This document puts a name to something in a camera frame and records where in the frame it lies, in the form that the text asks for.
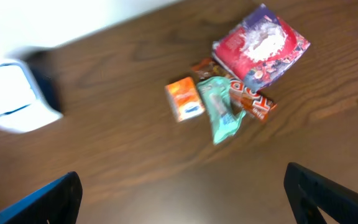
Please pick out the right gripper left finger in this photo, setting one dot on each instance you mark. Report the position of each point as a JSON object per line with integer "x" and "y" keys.
{"x": 57, "y": 202}

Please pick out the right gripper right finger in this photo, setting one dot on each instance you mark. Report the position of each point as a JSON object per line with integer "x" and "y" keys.
{"x": 310, "y": 193}

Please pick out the orange snack bar wrapper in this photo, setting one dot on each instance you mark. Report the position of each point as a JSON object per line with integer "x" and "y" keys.
{"x": 255, "y": 103}

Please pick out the teal snack packet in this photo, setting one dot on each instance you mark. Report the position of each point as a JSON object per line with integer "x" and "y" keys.
{"x": 216, "y": 98}

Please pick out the purple white snack package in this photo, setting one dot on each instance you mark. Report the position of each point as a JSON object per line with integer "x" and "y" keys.
{"x": 260, "y": 49}

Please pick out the small orange tissue pack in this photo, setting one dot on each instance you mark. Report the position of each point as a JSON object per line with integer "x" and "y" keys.
{"x": 184, "y": 99}

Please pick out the white barcode scanner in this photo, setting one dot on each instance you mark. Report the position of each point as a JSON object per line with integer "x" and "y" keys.
{"x": 29, "y": 99}

